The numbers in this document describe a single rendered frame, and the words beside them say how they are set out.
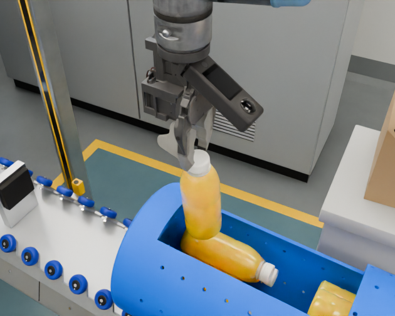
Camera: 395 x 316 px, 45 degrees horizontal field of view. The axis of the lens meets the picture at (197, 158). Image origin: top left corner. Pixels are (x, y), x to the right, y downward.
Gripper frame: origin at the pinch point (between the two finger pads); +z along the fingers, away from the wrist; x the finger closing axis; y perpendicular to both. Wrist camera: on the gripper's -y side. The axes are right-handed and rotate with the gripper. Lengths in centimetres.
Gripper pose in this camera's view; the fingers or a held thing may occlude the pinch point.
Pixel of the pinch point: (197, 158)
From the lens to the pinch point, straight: 75.5
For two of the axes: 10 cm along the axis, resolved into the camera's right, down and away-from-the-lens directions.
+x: -5.1, 5.8, -6.4
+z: 0.0, 7.4, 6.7
